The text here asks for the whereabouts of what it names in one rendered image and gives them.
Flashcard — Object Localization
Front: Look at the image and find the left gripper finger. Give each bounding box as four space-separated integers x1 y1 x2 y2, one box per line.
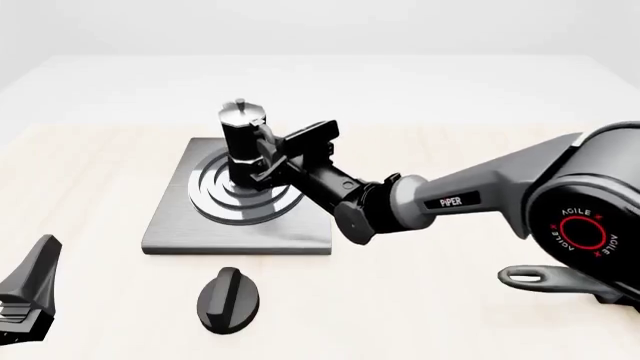
0 233 64 315

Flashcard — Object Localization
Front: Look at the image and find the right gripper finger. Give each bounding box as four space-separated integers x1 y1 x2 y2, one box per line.
249 158 291 186
256 124 285 167

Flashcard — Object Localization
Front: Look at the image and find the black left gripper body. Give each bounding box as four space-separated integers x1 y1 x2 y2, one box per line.
0 294 56 344

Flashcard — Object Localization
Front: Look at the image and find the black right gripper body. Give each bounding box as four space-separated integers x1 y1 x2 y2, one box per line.
273 143 337 179

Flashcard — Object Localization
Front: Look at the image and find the black and silver moka pot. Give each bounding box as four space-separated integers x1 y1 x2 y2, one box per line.
217 97 275 189

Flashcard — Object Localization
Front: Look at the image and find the flat black stove plate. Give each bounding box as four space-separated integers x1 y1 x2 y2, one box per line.
141 136 334 258

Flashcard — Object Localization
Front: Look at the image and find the round black stove knob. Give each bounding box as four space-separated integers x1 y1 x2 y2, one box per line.
196 266 262 336

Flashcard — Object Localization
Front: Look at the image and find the dark grey frying pan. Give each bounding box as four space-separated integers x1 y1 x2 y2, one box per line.
496 264 640 306

